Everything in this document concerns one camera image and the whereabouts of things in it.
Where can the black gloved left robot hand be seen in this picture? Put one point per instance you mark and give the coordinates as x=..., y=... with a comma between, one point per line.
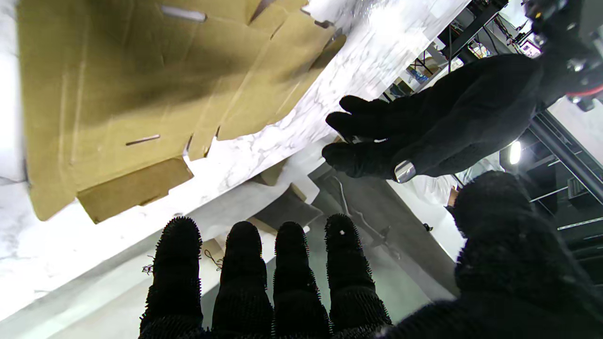
x=452, y=117

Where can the bright studio light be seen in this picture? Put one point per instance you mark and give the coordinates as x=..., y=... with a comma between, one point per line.
x=515, y=152

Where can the black metal frame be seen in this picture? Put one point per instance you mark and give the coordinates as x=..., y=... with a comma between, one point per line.
x=570, y=160

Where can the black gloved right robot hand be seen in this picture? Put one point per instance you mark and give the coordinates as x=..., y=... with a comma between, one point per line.
x=509, y=263

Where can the brown cardboard box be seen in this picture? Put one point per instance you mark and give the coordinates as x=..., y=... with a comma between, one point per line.
x=141, y=84

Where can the printed sofa backdrop banner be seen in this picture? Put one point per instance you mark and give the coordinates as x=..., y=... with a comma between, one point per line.
x=372, y=202

